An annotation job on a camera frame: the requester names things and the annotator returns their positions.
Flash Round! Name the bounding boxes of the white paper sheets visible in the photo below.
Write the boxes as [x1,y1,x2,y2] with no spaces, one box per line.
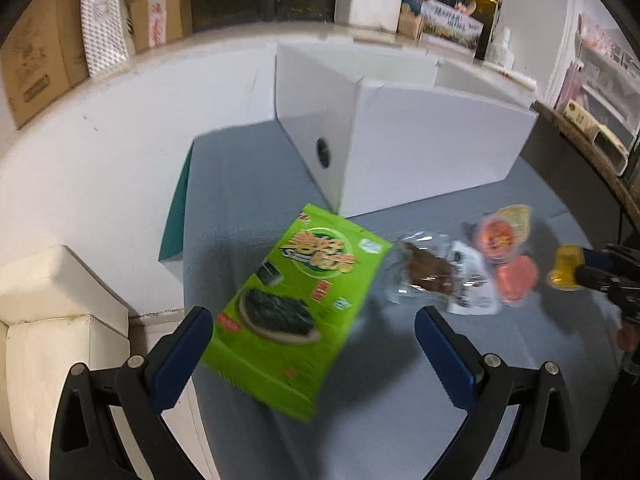
[492,67,538,88]

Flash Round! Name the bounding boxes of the person's right hand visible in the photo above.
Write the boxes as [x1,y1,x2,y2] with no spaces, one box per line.
[617,322,640,353]

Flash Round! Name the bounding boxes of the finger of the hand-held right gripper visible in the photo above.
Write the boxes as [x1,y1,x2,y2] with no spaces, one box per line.
[575,246,640,271]
[575,266,631,297]

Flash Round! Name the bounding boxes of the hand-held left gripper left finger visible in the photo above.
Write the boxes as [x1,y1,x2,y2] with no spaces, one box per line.
[49,305,215,480]

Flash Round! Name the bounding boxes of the large brown cardboard box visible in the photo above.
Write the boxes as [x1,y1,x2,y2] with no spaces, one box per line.
[0,0,91,130]

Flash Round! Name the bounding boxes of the landscape printed flat box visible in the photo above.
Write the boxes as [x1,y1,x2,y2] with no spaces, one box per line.
[420,0,485,51]

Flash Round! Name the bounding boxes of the clear plastic shelf rack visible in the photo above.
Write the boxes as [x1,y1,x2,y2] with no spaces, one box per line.
[555,35,640,126]

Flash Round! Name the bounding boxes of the white foam box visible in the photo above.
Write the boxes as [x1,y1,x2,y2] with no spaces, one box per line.
[334,0,405,31]

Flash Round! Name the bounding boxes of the pale yellow jelly cup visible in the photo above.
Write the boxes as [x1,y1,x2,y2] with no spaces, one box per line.
[492,204,532,231]

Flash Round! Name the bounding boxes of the small brown cardboard box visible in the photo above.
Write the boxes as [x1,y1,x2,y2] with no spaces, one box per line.
[122,0,193,53]

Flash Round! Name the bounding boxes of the dark wooden side table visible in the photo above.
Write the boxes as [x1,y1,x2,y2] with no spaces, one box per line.
[520,100,640,261]

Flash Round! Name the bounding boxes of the white cardboard box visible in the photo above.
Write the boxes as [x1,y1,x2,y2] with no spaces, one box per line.
[275,42,540,216]

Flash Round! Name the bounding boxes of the cream desk clock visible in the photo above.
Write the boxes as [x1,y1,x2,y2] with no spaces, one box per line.
[587,127,633,177]

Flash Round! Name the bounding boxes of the white dotted paper bag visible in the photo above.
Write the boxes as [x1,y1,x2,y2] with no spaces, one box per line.
[80,0,136,78]

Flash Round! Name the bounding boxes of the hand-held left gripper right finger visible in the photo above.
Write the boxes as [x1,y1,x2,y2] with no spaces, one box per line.
[414,305,581,480]

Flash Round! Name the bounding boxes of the orange jelly cup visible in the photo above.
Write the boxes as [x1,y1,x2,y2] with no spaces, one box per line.
[547,245,583,292]

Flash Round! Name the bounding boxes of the white drawer organiser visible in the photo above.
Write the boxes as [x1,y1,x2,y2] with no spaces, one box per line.
[577,10,640,76]

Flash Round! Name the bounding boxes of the cream leather sofa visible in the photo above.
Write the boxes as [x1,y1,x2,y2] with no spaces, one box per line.
[0,244,131,480]

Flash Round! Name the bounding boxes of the pink jelly cup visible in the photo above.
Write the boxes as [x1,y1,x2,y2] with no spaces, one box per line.
[495,255,540,306]
[472,212,526,265]

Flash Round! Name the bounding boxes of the small yellow box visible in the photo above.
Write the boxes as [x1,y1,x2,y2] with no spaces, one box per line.
[562,100,598,131]

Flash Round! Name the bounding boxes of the white plastic bottle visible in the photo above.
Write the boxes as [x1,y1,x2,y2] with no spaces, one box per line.
[487,26,516,71]

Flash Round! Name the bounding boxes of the green seaweed snack packet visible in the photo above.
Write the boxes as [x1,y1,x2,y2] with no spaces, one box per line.
[200,203,393,422]

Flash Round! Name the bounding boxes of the small brown paper carton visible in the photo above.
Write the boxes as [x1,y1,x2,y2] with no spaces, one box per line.
[397,7,426,41]

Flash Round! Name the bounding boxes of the clear brown jerky packet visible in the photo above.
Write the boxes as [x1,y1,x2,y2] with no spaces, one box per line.
[387,230,501,316]

